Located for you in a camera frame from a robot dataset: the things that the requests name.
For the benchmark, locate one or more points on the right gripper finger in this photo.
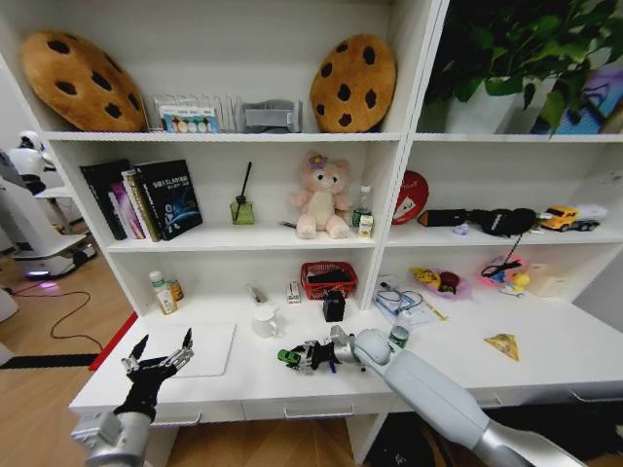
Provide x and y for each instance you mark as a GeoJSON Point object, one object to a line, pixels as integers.
{"type": "Point", "coordinates": [304, 346]}
{"type": "Point", "coordinates": [303, 367]}

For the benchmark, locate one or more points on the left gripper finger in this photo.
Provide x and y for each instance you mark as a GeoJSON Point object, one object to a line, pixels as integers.
{"type": "Point", "coordinates": [184, 352]}
{"type": "Point", "coordinates": [134, 357]}

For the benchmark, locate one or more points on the green toy car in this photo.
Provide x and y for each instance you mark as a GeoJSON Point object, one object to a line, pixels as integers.
{"type": "Point", "coordinates": [288, 357]}

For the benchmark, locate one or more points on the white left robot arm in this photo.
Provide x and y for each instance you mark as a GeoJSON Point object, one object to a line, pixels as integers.
{"type": "Point", "coordinates": [114, 438]}

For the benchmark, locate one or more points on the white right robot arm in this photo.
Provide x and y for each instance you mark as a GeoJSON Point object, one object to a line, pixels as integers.
{"type": "Point", "coordinates": [428, 394]}

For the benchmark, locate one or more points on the white rectangular pad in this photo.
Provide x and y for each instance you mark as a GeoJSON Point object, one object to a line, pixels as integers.
{"type": "Point", "coordinates": [209, 348]}

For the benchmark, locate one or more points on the red floor tape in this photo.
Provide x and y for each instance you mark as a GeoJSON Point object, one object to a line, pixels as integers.
{"type": "Point", "coordinates": [114, 340]}

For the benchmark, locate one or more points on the white ceramic mug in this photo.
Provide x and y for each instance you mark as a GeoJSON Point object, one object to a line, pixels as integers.
{"type": "Point", "coordinates": [264, 322]}

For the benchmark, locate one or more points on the black cube box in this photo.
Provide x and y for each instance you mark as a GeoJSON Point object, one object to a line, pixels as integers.
{"type": "Point", "coordinates": [334, 306]}

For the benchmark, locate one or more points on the small white box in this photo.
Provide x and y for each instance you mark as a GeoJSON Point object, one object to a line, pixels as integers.
{"type": "Point", "coordinates": [293, 293]}

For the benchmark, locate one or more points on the red plastic basket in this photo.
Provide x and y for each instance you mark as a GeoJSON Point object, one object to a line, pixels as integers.
{"type": "Point", "coordinates": [314, 292]}

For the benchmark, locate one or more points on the orange bottle white cap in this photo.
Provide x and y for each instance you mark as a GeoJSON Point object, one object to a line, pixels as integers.
{"type": "Point", "coordinates": [164, 294]}

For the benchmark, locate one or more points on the small brown bottle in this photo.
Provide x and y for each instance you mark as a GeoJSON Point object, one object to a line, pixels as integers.
{"type": "Point", "coordinates": [176, 290]}

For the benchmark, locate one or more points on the black items in basket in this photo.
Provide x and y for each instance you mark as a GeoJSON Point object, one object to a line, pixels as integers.
{"type": "Point", "coordinates": [328, 279]}

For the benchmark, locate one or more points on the green label plastic bottle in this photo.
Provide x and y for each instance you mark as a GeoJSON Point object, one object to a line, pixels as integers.
{"type": "Point", "coordinates": [400, 335]}

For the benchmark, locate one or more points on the black floor strip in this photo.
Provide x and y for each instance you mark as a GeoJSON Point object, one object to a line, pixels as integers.
{"type": "Point", "coordinates": [48, 361]}

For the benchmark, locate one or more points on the white shelf desk unit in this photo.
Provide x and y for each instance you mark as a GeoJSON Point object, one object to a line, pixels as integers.
{"type": "Point", "coordinates": [219, 239]}

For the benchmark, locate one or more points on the yellow pen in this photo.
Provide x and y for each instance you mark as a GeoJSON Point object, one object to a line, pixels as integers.
{"type": "Point", "coordinates": [435, 310]}

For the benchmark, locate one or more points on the black pen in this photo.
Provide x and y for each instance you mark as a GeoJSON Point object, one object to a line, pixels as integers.
{"type": "Point", "coordinates": [287, 225]}

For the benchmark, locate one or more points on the yellow snack bag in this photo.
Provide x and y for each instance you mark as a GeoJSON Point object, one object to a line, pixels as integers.
{"type": "Point", "coordinates": [426, 276]}

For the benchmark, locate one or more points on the small yellow white carton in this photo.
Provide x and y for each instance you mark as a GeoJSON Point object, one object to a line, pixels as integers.
{"type": "Point", "coordinates": [365, 227]}

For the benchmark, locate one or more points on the pink plush cat toy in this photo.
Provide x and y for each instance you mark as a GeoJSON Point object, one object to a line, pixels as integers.
{"type": "Point", "coordinates": [321, 204]}

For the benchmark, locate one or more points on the gold spine book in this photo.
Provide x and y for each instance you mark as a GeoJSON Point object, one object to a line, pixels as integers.
{"type": "Point", "coordinates": [138, 209]}

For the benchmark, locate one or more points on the green reed diffuser bottle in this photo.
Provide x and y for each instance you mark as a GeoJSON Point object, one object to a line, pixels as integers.
{"type": "Point", "coordinates": [242, 211]}

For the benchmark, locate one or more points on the pink purple book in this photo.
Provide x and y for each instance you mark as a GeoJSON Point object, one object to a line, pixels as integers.
{"type": "Point", "coordinates": [124, 209]}

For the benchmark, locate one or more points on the purple plastic tray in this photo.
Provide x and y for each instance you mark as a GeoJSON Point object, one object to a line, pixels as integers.
{"type": "Point", "coordinates": [462, 291]}

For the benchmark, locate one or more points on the large black book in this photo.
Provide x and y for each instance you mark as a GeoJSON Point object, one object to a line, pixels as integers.
{"type": "Point", "coordinates": [170, 199]}

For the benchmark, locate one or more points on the clear water bottle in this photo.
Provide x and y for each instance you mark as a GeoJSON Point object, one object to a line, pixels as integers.
{"type": "Point", "coordinates": [362, 202]}

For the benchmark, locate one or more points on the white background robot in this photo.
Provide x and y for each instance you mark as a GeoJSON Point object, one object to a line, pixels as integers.
{"type": "Point", "coordinates": [34, 228]}

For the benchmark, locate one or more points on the thin black book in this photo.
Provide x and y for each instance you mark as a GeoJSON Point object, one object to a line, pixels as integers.
{"type": "Point", "coordinates": [102, 190]}

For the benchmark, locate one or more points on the yellow triangular snack pack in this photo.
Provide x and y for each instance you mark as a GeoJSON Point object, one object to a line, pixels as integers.
{"type": "Point", "coordinates": [503, 344]}

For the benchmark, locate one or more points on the red round hand fan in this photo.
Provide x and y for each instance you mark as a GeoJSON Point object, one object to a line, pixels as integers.
{"type": "Point", "coordinates": [411, 197]}

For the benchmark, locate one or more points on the pink plastic tray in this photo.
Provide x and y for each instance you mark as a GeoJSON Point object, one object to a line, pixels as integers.
{"type": "Point", "coordinates": [491, 282]}

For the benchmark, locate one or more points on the black rectangular case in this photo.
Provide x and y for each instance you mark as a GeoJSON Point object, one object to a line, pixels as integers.
{"type": "Point", "coordinates": [445, 217]}

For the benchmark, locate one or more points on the small purple toy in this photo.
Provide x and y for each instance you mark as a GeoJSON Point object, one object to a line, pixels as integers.
{"type": "Point", "coordinates": [461, 229]}

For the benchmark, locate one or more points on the yellow rubber duck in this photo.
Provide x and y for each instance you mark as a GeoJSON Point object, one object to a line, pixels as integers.
{"type": "Point", "coordinates": [520, 282]}

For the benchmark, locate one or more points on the card with coloured circles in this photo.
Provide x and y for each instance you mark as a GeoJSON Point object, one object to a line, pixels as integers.
{"type": "Point", "coordinates": [190, 121]}

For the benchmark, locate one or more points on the grey fabric pouch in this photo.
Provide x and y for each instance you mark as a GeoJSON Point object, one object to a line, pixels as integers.
{"type": "Point", "coordinates": [270, 118]}

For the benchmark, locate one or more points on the clear file rack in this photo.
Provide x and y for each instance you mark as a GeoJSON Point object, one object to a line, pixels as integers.
{"type": "Point", "coordinates": [229, 109]}

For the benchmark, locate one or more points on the small cookie plush pillow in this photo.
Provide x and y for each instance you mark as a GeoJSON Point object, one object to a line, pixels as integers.
{"type": "Point", "coordinates": [351, 85]}

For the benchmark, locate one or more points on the yellow toy truck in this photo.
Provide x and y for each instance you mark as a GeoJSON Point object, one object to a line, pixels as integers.
{"type": "Point", "coordinates": [560, 218]}

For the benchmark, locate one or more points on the large cookie plush pillow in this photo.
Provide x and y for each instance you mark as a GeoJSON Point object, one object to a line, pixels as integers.
{"type": "Point", "coordinates": [80, 82]}

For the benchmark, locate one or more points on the white plant pot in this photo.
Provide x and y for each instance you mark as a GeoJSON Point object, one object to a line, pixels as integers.
{"type": "Point", "coordinates": [479, 112]}

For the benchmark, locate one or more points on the green leafy plant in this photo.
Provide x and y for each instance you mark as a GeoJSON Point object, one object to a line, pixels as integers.
{"type": "Point", "coordinates": [525, 44]}

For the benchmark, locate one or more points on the blue painted box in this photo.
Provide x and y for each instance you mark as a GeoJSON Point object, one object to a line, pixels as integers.
{"type": "Point", "coordinates": [596, 102]}

